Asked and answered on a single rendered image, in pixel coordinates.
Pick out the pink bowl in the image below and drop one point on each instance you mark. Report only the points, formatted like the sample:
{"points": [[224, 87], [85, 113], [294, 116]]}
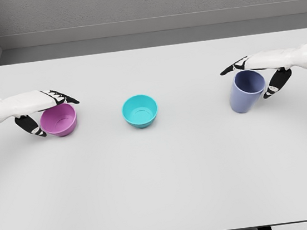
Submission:
{"points": [[59, 121]]}

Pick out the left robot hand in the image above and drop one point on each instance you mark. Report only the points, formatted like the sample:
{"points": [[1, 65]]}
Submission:
{"points": [[32, 101]]}

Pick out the cyan bowl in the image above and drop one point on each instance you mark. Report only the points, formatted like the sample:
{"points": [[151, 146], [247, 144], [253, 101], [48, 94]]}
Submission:
{"points": [[140, 111]]}

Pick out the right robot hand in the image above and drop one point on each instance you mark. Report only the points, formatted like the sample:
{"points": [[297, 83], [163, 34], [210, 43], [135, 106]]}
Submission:
{"points": [[261, 61]]}

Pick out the blue-purple cup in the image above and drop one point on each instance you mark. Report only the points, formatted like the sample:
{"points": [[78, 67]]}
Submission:
{"points": [[245, 91]]}

